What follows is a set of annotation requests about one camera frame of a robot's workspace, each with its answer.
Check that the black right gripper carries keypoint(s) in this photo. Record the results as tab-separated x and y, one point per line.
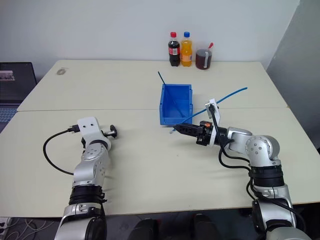
204	136

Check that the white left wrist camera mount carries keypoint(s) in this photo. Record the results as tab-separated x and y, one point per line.
88	126

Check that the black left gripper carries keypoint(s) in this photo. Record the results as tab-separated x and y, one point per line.
106	133

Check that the red tipped stick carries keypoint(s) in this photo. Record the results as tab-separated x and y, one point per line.
211	45

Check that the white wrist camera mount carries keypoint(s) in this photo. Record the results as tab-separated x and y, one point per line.
88	126
213	111

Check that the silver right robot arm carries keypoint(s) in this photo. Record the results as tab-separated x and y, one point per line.
260	147

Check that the clear jar with dark liquid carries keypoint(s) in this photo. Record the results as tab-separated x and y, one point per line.
201	60

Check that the grey partition panel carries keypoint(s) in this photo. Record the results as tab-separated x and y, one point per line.
300	75

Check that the white power strip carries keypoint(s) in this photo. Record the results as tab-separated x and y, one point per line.
3	225

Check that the cola bottle red cap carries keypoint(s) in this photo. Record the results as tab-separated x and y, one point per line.
174	53

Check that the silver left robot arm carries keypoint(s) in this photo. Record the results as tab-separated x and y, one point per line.
90	167

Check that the blue plastic bin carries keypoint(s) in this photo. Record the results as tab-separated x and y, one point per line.
182	95

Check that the orange soda bottle blue cap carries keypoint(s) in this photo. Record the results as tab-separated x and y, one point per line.
186	53

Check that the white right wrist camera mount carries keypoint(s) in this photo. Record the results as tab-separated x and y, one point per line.
213	111

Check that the dark laptop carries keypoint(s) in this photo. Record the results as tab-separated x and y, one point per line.
20	85

